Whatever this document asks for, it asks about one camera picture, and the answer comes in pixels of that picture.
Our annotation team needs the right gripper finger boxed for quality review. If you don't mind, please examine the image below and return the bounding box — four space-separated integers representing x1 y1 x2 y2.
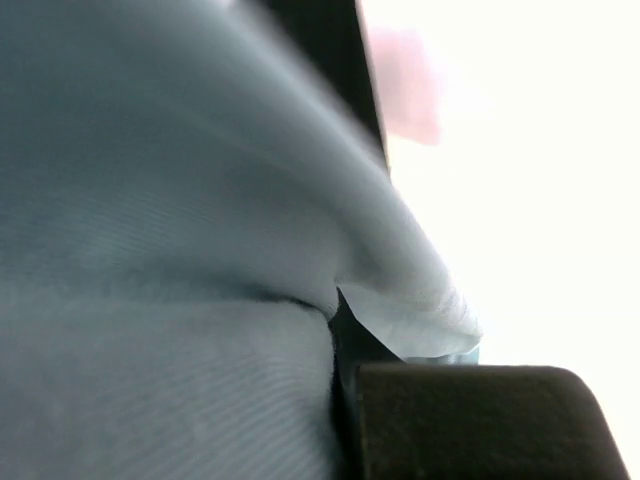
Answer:
330 288 628 479

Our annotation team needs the blue grey t shirt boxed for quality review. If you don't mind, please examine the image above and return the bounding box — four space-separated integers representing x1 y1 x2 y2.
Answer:
1 1 482 479

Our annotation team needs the black t shirt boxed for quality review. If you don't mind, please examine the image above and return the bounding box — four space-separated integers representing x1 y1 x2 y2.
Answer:
263 0 389 169

